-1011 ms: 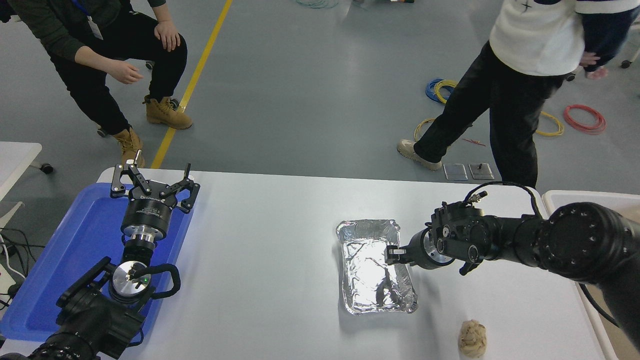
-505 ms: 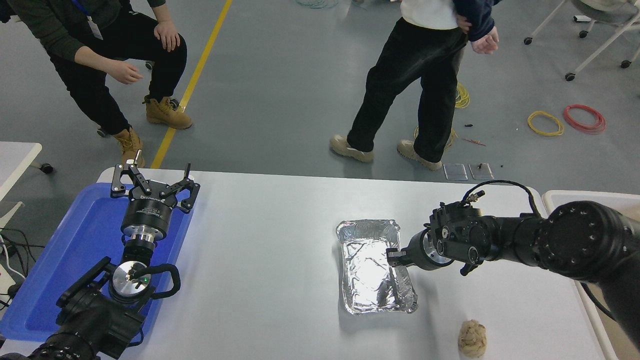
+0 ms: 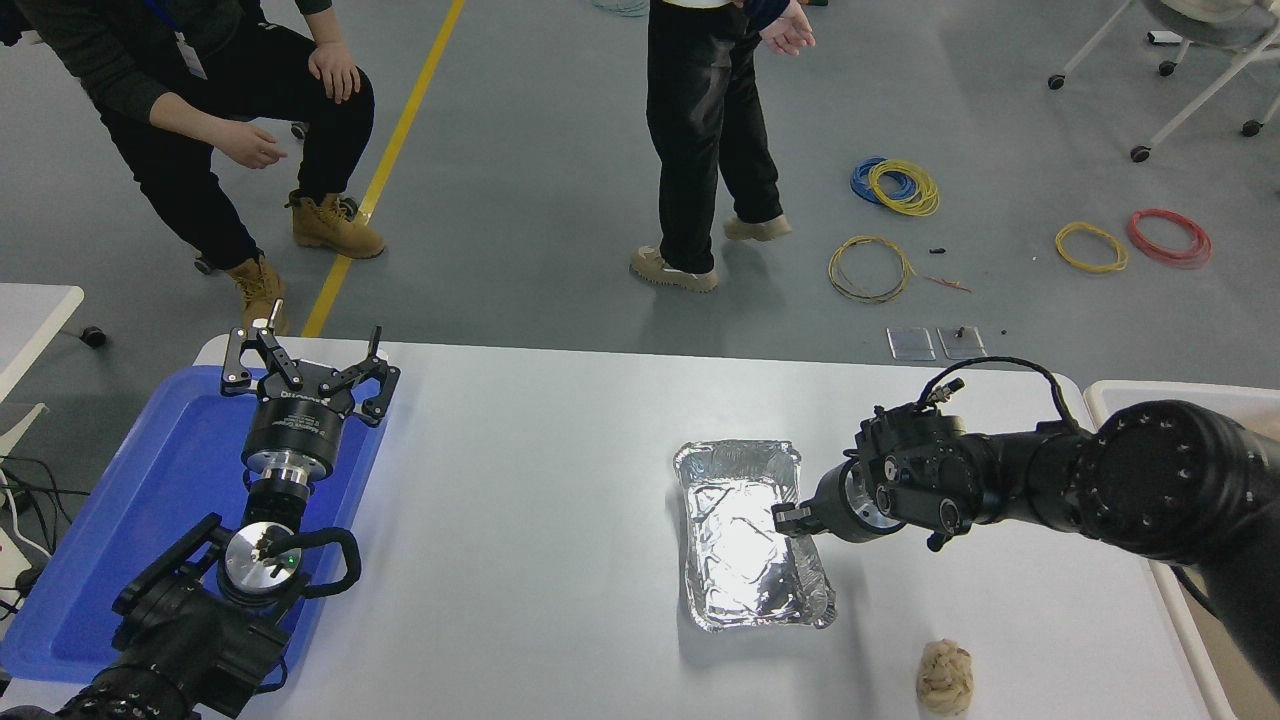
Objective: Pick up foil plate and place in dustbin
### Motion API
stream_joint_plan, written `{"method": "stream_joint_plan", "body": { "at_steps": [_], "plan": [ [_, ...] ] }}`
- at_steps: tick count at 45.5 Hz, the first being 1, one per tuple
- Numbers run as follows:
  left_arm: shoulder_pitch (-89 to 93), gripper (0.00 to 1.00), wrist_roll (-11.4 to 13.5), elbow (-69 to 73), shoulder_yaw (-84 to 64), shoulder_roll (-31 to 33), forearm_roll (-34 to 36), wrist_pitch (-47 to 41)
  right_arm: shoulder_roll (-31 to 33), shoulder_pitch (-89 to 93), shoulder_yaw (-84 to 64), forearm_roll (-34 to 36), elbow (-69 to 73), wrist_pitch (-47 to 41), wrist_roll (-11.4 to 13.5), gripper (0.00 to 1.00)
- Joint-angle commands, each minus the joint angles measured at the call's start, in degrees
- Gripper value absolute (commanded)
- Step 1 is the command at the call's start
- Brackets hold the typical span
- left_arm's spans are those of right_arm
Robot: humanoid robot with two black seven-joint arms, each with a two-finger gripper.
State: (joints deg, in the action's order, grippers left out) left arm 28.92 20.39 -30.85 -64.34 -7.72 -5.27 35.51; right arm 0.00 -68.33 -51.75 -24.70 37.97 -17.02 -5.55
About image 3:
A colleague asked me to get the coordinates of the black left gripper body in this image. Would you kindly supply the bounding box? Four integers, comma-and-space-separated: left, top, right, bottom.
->
243, 376, 354, 473

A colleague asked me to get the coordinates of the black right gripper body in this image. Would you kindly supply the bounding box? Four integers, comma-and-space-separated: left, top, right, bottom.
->
810, 459, 864, 546

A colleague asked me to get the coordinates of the silver foil tray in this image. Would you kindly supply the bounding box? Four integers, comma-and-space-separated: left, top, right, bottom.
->
673, 440, 838, 633

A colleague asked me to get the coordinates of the person's right hand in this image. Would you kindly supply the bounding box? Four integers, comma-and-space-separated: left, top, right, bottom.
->
213, 122, 289, 169

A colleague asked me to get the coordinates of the person's left hand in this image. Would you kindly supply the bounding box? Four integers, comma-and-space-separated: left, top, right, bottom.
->
759, 0, 817, 57
307, 42, 363, 105

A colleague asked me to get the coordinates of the blue plastic tray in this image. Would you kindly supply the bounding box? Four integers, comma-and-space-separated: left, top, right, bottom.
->
0, 365, 389, 686

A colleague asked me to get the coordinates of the crumpled tan paper ball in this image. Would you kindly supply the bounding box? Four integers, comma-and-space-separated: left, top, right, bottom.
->
916, 640, 975, 715

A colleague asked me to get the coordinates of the white side table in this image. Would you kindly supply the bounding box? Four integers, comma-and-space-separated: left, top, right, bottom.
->
0, 283, 108, 461

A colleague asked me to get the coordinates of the person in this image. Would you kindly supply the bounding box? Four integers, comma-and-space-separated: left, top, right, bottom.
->
630, 0, 816, 294
0, 0, 387, 336

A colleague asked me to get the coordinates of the white power strip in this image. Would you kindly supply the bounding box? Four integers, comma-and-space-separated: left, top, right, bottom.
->
0, 527, 51, 591

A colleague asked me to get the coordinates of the large pale bin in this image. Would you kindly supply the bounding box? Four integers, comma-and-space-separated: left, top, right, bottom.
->
1083, 380, 1280, 720

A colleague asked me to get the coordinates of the white rolling chair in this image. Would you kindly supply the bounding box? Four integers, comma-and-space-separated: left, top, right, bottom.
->
1048, 0, 1280, 164

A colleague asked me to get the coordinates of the yellow and black wire coil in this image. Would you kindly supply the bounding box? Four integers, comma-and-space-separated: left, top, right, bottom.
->
828, 236, 916, 304

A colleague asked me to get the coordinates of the black cable bundle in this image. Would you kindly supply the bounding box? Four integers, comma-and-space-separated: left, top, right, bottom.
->
0, 455, 93, 621

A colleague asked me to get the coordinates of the white badge on blue lanyard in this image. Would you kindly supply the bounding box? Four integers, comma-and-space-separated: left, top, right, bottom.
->
140, 0, 208, 81

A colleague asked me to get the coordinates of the blue wire coil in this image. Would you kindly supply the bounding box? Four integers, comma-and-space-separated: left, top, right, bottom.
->
851, 157, 916, 206

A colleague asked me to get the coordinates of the red wire coil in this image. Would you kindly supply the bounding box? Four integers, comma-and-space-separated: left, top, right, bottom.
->
1128, 209, 1213, 269

